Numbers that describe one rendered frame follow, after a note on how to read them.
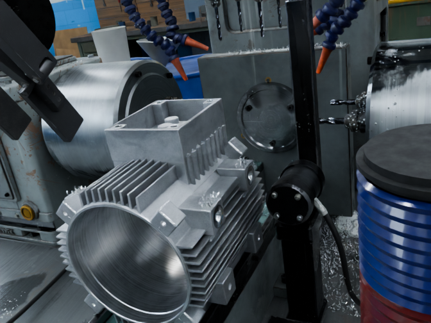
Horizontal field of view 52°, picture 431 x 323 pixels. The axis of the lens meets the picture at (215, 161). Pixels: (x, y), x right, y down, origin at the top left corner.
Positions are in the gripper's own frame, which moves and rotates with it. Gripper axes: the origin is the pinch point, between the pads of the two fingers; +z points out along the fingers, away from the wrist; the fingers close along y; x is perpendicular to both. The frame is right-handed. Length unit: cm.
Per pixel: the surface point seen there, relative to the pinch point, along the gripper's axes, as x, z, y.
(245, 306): 4.3, 35.4, -13.2
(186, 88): -119, 115, 79
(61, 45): -382, 279, 467
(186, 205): 1.6, 12.8, -12.7
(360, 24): -53, 34, -21
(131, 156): -3.2, 11.5, -4.0
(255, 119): -35, 41, -2
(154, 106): -13.3, 13.9, -1.4
